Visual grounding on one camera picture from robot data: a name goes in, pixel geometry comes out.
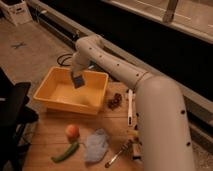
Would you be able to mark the black and tan eraser block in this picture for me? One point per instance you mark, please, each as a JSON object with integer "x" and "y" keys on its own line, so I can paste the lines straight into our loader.
{"x": 136, "y": 151}

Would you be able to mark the green chili pepper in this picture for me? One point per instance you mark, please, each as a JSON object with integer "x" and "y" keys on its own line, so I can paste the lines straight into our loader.
{"x": 70, "y": 151}

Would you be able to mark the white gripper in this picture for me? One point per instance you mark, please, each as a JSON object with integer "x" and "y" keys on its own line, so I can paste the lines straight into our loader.
{"x": 77, "y": 67}

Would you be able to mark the white cardboard box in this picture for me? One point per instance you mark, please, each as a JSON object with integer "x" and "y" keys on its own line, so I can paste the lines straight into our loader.
{"x": 17, "y": 13}

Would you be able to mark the peach fruit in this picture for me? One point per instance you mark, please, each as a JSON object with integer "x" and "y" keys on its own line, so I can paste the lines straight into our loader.
{"x": 72, "y": 131}

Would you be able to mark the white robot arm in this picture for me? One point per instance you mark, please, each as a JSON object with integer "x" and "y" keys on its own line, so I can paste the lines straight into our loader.
{"x": 162, "y": 117}

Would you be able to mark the grey blue cloth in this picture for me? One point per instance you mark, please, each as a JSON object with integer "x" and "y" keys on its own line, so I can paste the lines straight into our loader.
{"x": 96, "y": 146}

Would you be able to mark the blue sponge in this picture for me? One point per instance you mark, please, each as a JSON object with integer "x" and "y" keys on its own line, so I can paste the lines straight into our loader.
{"x": 78, "y": 82}

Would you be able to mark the yellow plastic tray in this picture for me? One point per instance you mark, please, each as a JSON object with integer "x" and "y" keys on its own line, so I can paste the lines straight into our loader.
{"x": 58, "y": 92}

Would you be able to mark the black chair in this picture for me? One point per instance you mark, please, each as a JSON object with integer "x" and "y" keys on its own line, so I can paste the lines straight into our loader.
{"x": 14, "y": 116}

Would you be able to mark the bunch of dark grapes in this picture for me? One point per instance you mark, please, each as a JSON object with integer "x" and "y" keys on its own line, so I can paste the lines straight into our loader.
{"x": 115, "y": 101}

